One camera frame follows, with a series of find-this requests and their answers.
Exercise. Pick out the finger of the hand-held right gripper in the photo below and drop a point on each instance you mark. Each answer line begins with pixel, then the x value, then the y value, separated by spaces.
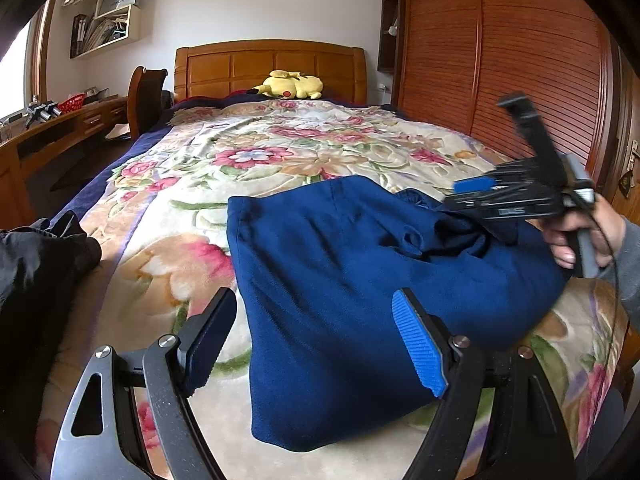
pixel 470 205
pixel 472 186

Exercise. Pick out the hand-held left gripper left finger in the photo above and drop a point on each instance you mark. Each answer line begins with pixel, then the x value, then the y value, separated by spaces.
pixel 210 335

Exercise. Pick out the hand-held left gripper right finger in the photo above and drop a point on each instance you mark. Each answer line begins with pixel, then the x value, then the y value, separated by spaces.
pixel 417 340

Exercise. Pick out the navy blue suit jacket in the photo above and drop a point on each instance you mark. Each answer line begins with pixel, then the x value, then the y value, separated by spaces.
pixel 325 300

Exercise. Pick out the person's right forearm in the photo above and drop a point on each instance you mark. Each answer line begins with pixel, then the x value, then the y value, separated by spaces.
pixel 630 270

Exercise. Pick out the pile of black clothes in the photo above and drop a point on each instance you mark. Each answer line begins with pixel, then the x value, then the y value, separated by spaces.
pixel 30 280

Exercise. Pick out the person's right hand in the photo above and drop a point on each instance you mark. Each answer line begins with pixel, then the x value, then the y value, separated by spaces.
pixel 607 230

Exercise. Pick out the wooden slatted wardrobe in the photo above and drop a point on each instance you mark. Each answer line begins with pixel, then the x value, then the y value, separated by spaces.
pixel 500 45

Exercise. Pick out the floral blanket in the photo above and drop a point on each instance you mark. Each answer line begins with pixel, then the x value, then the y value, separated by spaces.
pixel 250 160

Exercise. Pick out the navy blue bedsheet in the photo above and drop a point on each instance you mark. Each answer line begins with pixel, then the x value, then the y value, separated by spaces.
pixel 115 170

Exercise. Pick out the yellow plush toy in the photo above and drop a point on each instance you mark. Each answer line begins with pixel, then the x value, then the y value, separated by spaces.
pixel 290 85

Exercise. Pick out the dark pillows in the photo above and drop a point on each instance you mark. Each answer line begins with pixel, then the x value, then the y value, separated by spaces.
pixel 210 100

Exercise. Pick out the wooden chair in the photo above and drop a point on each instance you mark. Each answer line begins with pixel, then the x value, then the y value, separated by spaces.
pixel 145 105

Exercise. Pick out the wooden desk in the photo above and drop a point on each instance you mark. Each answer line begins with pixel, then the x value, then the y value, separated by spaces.
pixel 50 140

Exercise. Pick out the red basket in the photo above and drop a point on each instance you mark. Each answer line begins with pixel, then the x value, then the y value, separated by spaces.
pixel 71 104

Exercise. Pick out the wooden bed headboard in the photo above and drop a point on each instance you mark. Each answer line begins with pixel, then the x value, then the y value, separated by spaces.
pixel 225 65

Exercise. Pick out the black device on desk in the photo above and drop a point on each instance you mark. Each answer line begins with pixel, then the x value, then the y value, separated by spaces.
pixel 42 112

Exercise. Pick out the books and binders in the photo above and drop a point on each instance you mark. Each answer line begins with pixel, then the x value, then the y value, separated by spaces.
pixel 97 32

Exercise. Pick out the window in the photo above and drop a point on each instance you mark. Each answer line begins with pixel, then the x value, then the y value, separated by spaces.
pixel 15 75

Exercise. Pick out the white paper bag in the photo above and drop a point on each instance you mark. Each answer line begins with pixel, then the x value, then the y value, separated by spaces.
pixel 115 0

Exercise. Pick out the white wall shelf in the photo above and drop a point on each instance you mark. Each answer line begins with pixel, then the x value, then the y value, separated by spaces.
pixel 120 25

